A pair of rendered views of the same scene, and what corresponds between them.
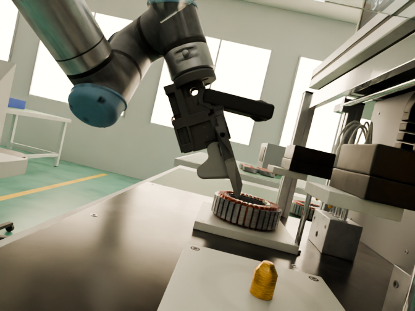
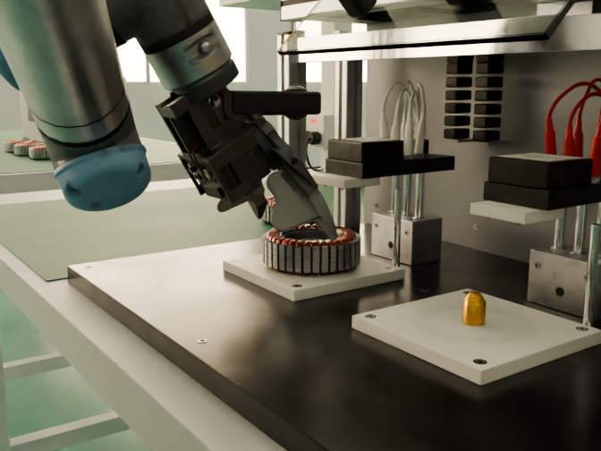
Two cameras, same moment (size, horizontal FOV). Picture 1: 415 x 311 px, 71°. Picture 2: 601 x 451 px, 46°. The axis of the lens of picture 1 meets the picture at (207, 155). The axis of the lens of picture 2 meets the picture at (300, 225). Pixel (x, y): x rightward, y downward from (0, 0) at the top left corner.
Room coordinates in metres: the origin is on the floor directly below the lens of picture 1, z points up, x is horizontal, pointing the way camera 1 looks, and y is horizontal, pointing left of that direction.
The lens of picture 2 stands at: (-0.13, 0.40, 0.98)
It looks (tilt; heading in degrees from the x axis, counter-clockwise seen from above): 11 degrees down; 322
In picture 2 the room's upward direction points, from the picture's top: straight up
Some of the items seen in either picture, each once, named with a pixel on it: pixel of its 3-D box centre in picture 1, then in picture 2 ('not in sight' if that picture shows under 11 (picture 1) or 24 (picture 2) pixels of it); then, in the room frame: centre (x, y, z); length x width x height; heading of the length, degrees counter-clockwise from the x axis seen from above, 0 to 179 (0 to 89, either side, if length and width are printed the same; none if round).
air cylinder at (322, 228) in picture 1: (333, 232); (405, 235); (0.47, -0.23, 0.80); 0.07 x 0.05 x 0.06; 177
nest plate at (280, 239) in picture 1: (243, 223); (311, 268); (0.48, -0.08, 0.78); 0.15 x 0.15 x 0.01; 87
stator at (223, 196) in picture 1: (246, 208); (311, 248); (0.48, -0.08, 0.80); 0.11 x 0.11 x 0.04
